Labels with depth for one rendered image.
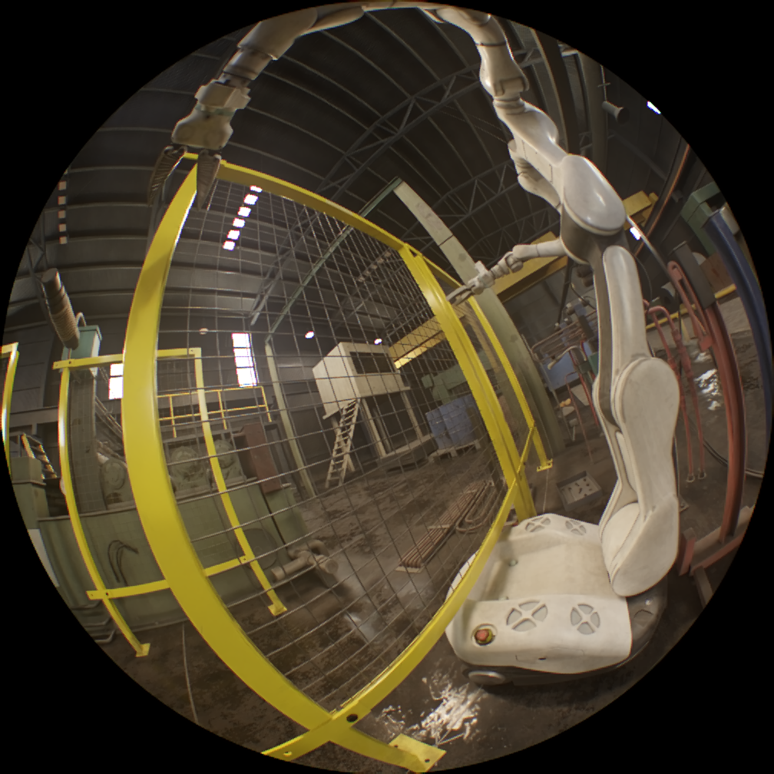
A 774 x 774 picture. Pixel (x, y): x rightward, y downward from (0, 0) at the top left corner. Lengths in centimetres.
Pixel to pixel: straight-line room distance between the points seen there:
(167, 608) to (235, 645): 191
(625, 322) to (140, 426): 77
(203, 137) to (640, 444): 87
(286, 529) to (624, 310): 230
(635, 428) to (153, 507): 70
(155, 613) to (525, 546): 234
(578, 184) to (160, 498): 87
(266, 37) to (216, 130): 17
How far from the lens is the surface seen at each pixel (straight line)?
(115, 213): 1186
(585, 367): 165
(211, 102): 39
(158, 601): 225
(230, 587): 216
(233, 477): 212
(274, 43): 46
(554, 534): 85
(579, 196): 62
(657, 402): 52
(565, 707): 88
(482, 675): 82
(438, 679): 100
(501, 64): 79
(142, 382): 34
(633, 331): 56
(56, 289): 189
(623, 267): 60
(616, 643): 70
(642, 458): 53
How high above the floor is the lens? 86
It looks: 12 degrees up
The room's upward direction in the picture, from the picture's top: 22 degrees counter-clockwise
